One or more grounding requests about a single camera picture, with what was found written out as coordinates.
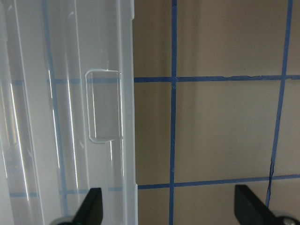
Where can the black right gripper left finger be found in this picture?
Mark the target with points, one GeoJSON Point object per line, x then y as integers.
{"type": "Point", "coordinates": [91, 210]}

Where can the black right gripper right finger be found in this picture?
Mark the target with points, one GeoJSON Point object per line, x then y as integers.
{"type": "Point", "coordinates": [250, 210]}

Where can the clear plastic box lid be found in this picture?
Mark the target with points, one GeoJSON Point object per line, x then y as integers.
{"type": "Point", "coordinates": [66, 110]}

